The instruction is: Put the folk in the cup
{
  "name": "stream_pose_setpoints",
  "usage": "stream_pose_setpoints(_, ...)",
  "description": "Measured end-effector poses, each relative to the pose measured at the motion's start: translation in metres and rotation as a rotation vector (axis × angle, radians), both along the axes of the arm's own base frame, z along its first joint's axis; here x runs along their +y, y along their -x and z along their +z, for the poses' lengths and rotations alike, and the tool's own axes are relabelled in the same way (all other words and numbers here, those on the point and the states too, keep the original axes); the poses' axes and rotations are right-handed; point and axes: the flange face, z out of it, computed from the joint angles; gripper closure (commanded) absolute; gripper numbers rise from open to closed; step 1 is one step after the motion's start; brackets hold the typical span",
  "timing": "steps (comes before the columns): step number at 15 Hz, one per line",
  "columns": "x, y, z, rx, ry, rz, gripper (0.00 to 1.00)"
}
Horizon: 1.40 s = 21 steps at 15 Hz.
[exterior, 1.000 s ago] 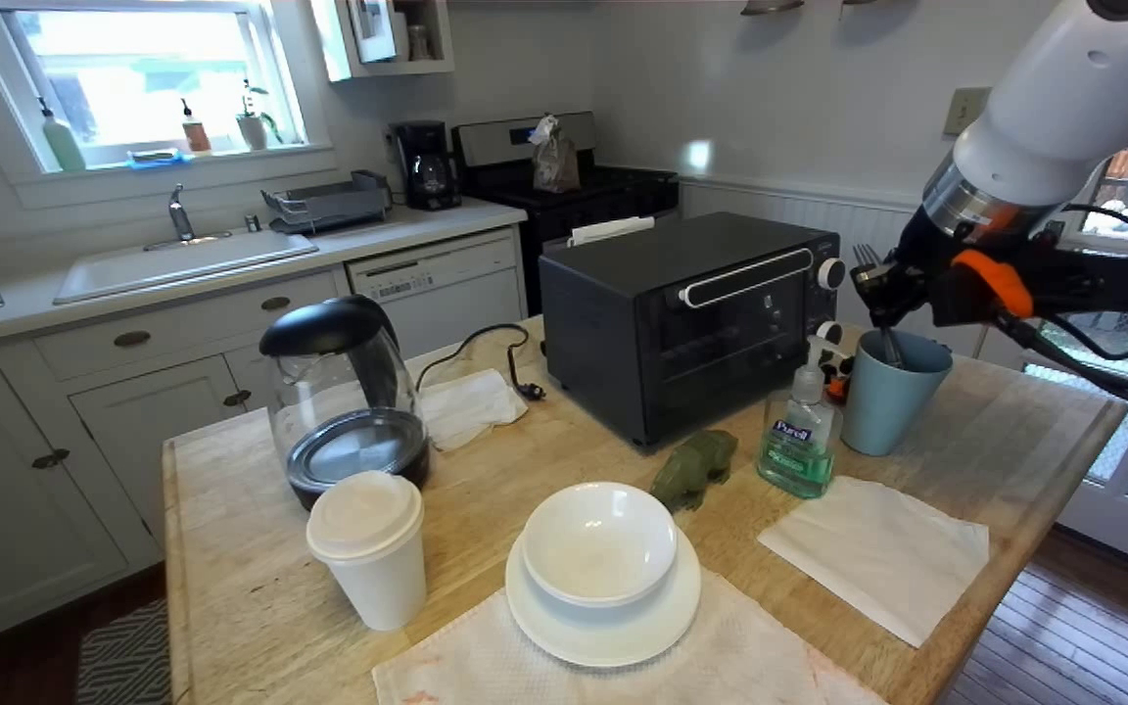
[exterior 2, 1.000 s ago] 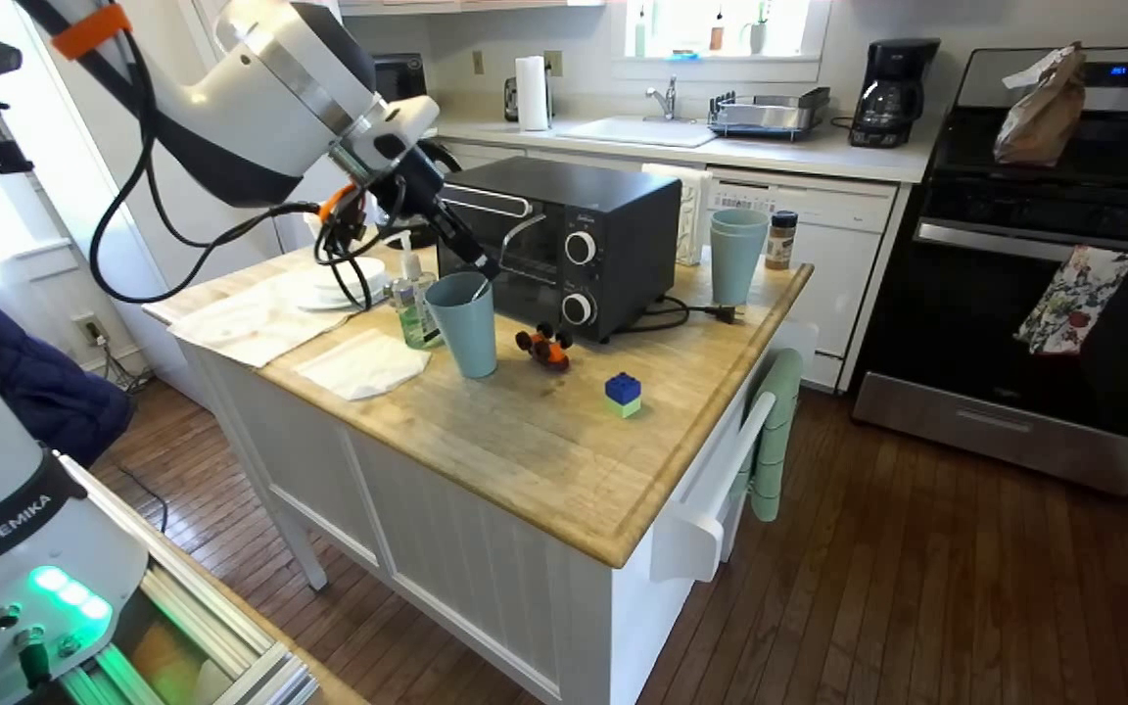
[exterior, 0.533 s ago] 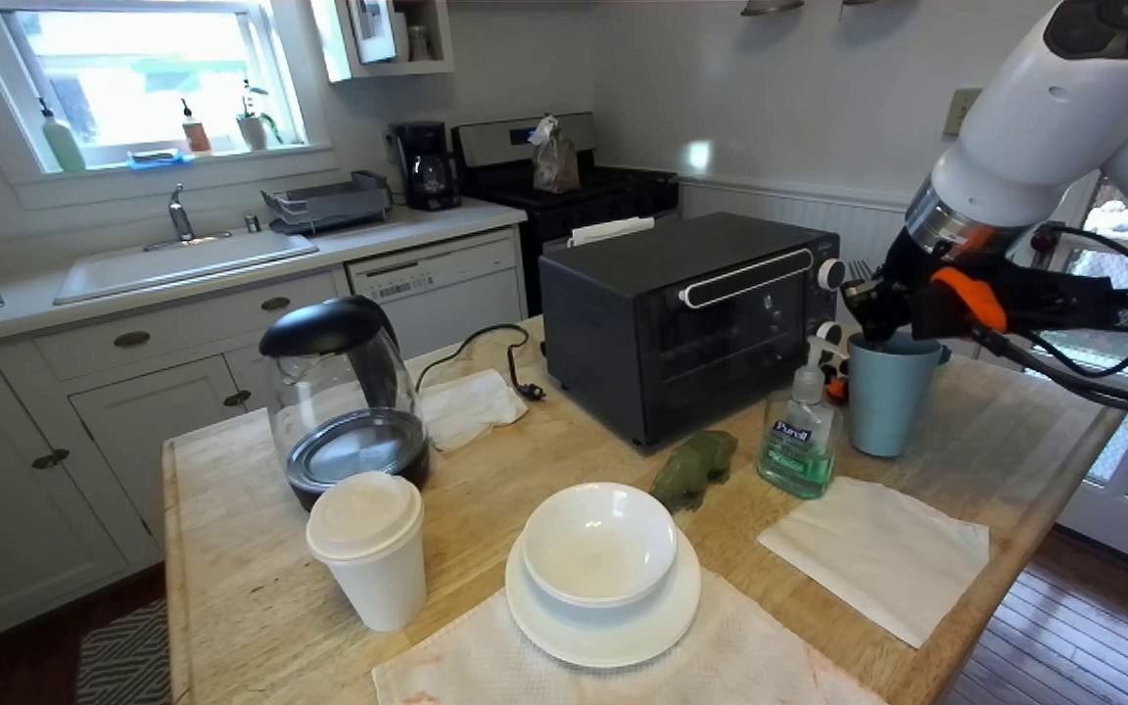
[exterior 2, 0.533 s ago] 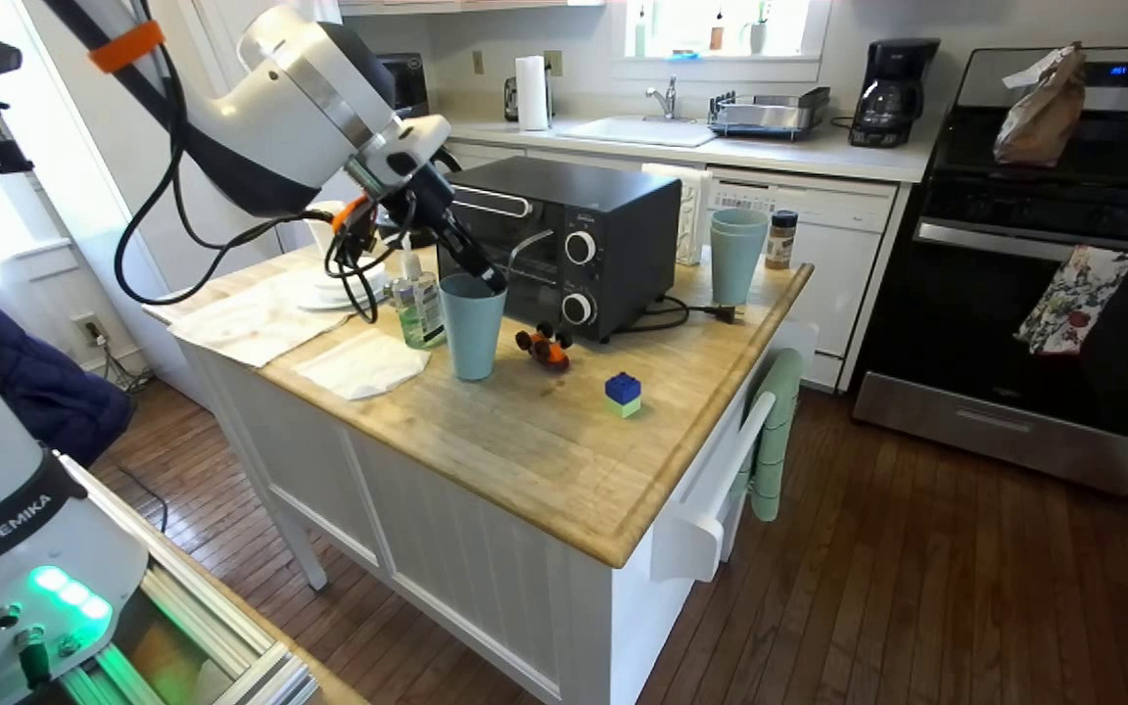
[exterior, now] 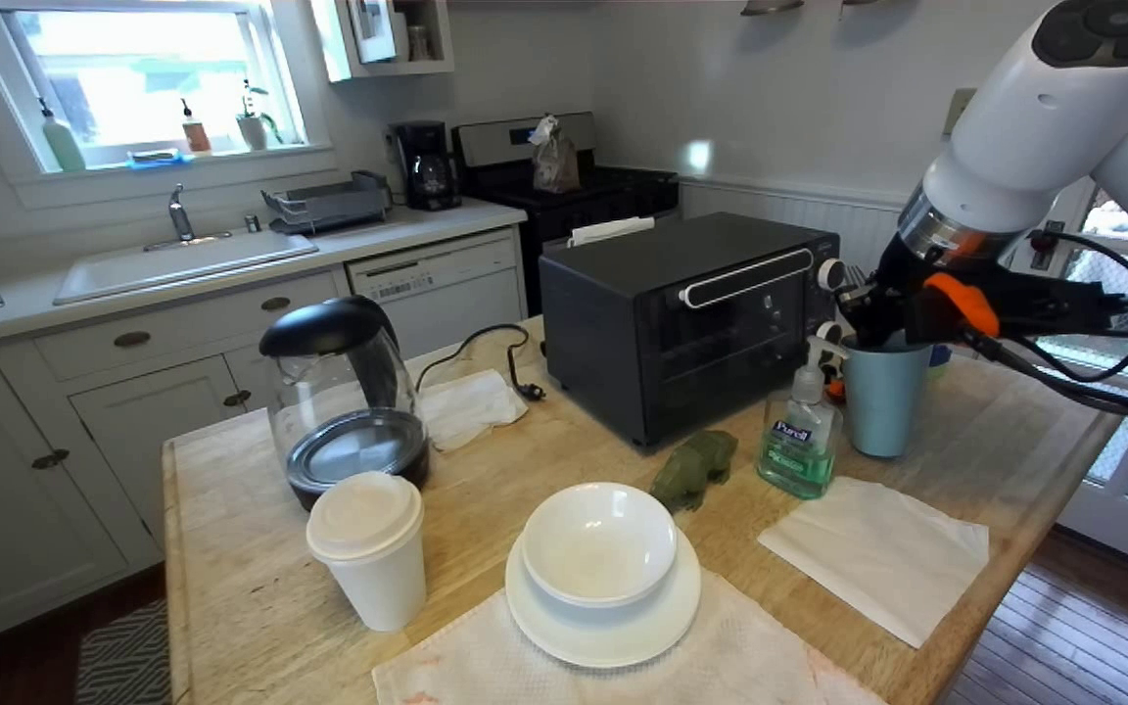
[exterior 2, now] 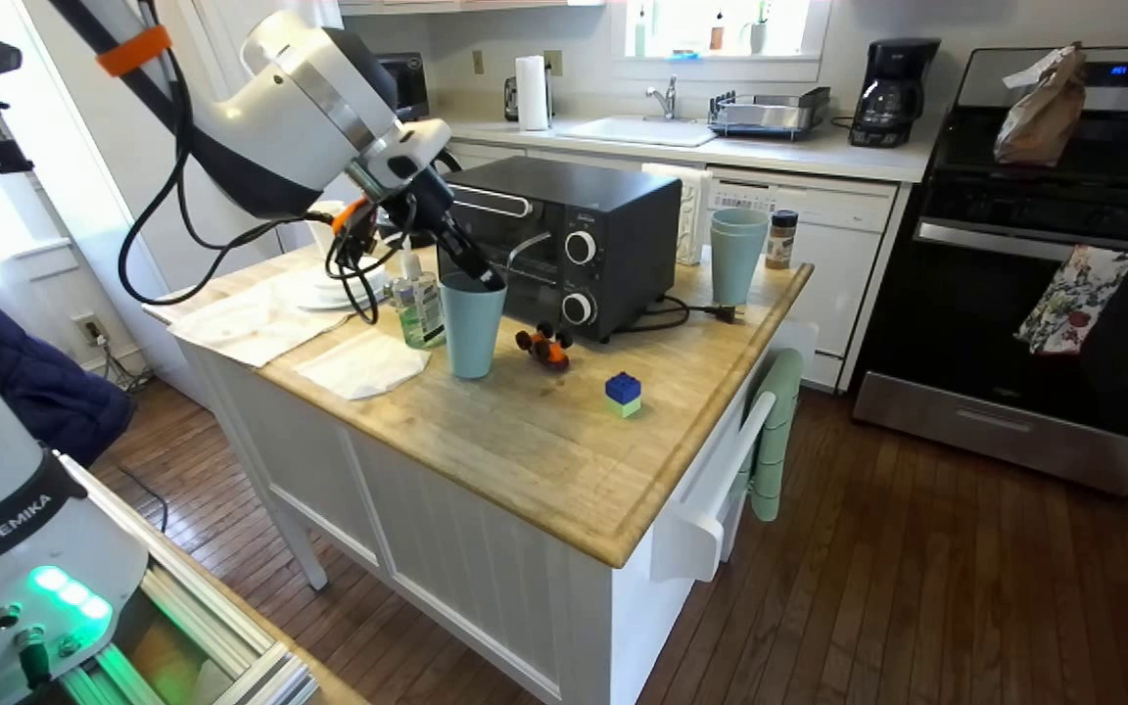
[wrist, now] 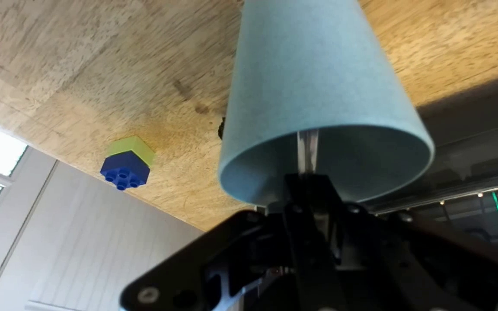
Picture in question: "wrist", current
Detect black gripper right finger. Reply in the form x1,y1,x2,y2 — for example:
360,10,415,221
308,171,498,311

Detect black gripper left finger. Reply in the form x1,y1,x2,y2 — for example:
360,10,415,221
118,171,342,311

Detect single teal plastic cup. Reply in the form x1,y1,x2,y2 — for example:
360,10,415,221
216,0,438,207

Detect white kitchen counter cabinets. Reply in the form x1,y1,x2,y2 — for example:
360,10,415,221
0,143,204,311

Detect blue green hexagon block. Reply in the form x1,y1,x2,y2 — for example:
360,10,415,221
99,136,159,192

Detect black toaster oven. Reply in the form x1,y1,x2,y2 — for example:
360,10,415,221
368,69,498,249

